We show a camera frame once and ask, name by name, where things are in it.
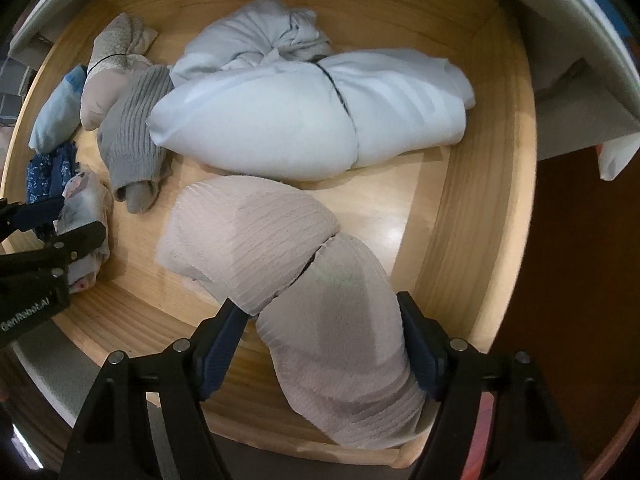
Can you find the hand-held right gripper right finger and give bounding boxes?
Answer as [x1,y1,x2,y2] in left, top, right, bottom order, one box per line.
[395,291,583,480]

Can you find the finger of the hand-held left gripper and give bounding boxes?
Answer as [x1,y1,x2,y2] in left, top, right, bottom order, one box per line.
[0,196,67,235]
[0,220,108,283]

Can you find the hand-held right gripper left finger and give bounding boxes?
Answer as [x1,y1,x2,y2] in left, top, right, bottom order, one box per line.
[60,297,248,480]

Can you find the pink and white floral underwear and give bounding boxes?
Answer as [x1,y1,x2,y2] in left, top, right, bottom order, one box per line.
[52,169,115,295]

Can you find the dark blue floral underwear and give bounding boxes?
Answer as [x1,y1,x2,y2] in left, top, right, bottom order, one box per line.
[26,141,78,206]

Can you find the beige ribbed underwear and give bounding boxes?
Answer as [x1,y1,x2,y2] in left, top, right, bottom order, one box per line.
[156,176,427,450]

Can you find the light blue socks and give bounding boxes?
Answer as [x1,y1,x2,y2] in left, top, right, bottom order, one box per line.
[28,64,88,153]

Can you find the grey ribbed socks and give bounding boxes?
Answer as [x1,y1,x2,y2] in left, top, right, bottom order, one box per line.
[96,66,175,215]

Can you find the wooden drawer with grey front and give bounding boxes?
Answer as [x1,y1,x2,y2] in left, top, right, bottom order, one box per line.
[0,0,541,467]

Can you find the beige grey socks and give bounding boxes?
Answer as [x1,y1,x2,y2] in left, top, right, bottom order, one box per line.
[80,12,158,132]

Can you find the pale blue underwear bundle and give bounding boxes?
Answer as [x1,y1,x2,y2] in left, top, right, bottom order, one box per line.
[146,0,477,182]

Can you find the grey plaid blanket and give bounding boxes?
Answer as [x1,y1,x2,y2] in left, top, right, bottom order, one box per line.
[0,57,32,126]

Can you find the white patterned cover cloth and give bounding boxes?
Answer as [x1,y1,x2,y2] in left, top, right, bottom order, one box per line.
[597,135,640,182]

